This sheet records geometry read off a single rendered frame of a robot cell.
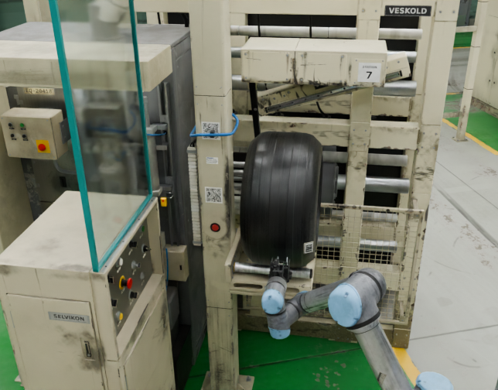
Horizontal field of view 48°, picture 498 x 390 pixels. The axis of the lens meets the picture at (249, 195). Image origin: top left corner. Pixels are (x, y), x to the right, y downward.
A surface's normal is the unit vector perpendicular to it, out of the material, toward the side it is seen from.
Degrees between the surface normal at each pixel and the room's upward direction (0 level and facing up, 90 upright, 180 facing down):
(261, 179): 48
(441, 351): 0
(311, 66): 90
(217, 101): 90
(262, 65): 90
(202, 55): 90
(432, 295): 0
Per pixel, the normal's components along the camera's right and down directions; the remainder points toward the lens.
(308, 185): 0.56, -0.13
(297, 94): -0.17, 0.45
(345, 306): -0.72, 0.22
